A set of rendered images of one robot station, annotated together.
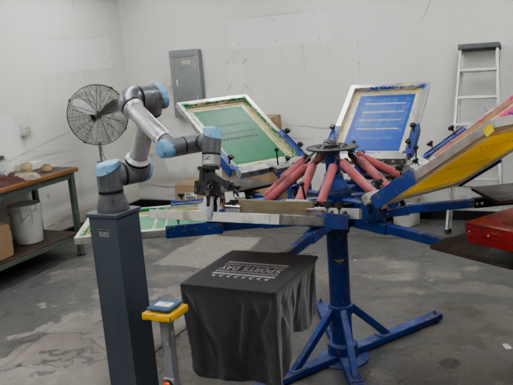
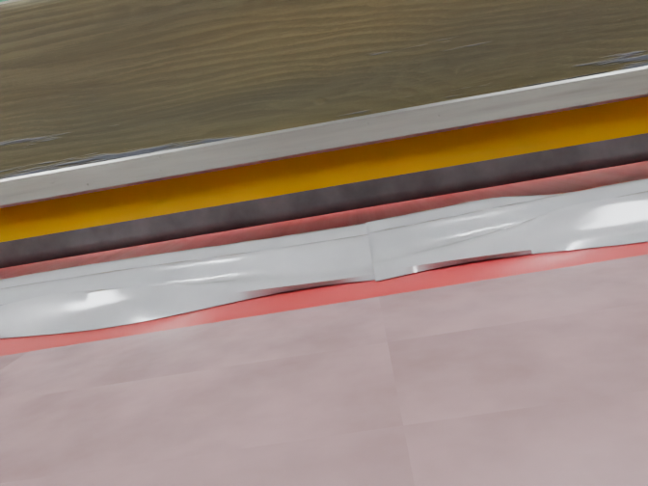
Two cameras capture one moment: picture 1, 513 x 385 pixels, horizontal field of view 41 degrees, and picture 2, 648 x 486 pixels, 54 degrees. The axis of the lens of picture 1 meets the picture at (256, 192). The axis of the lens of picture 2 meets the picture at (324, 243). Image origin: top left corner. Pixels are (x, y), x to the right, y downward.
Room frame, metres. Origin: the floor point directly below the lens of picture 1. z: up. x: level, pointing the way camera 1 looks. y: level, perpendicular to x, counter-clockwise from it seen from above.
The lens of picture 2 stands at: (2.89, 0.03, 1.19)
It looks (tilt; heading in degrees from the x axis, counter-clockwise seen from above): 25 degrees down; 337
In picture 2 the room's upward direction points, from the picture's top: 11 degrees counter-clockwise
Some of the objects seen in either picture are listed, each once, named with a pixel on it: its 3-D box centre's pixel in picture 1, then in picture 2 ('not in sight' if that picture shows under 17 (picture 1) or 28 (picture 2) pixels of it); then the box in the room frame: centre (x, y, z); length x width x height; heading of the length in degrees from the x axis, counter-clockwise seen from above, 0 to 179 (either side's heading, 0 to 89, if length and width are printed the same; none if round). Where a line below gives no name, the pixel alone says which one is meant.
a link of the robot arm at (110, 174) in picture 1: (110, 175); not in sight; (3.14, 0.67, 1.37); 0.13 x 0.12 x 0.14; 128
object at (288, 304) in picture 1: (298, 318); not in sight; (2.77, -0.14, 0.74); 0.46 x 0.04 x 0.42; 153
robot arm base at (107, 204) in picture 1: (111, 199); not in sight; (3.14, 0.68, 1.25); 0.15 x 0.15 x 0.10
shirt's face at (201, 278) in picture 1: (250, 269); not in sight; (2.85, 0.05, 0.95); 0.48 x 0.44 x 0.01; 153
